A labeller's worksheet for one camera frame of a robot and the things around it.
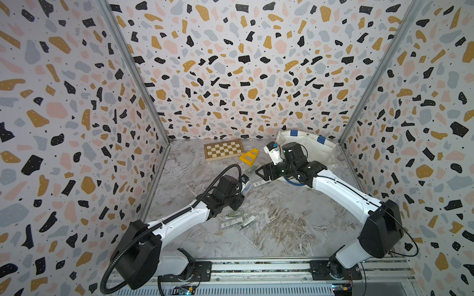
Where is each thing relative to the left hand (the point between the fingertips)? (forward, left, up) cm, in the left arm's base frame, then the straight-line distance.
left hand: (242, 192), depth 85 cm
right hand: (+6, -9, +11) cm, 15 cm away
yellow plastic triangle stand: (+31, -4, -11) cm, 33 cm away
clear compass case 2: (-10, +5, -8) cm, 14 cm away
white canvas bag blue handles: (+22, -39, +6) cm, 45 cm away
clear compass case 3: (-10, -4, -9) cm, 14 cm away
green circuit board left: (-36, +23, -11) cm, 44 cm away
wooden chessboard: (+35, +12, -8) cm, 37 cm away
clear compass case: (-6, +3, -9) cm, 11 cm away
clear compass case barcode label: (+11, -10, -10) cm, 18 cm away
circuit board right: (-36, -38, -12) cm, 54 cm away
